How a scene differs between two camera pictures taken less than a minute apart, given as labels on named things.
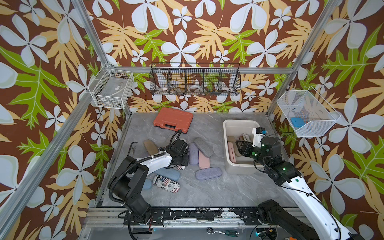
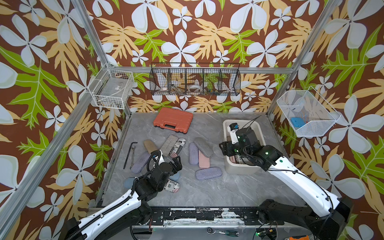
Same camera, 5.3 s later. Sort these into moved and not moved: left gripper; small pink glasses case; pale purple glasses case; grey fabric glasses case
Moved: left gripper
Not moved: small pink glasses case; grey fabric glasses case; pale purple glasses case
